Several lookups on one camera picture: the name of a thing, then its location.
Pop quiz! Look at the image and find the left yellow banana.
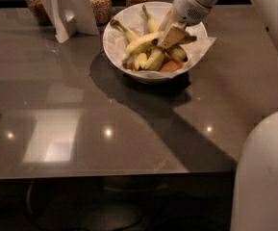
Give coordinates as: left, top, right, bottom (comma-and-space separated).
110, 17, 147, 70

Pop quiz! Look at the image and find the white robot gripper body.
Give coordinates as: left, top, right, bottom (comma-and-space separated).
172, 0, 211, 26

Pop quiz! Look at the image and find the white ceramic bowl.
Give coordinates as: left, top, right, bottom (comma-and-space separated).
102, 1, 209, 84

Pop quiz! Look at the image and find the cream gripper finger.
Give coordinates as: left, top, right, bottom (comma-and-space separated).
159, 9, 173, 31
158, 25, 188, 49

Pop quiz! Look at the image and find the left glass jar of nuts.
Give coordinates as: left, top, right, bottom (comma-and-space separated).
25, 0, 52, 26

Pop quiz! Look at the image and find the back yellow banana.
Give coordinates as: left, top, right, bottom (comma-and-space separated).
142, 6, 188, 63

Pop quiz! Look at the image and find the white folded card stand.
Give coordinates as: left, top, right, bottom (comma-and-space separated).
40, 0, 99, 43

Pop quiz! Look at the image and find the orange fruit in bowl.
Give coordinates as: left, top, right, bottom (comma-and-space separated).
159, 60, 184, 72

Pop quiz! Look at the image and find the black cable under table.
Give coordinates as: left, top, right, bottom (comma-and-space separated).
24, 180, 149, 231

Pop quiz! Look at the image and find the middle short yellow banana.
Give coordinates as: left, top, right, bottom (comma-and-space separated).
145, 48, 165, 71

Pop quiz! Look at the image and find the middle glass jar of grains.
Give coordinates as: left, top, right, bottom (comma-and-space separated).
89, 0, 112, 25

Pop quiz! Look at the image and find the yellow banana with sticker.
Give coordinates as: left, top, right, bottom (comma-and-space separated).
124, 31, 197, 60

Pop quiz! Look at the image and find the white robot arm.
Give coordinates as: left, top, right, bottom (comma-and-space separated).
160, 0, 278, 231

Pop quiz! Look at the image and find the white paper liner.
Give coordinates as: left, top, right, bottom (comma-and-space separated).
104, 10, 217, 80

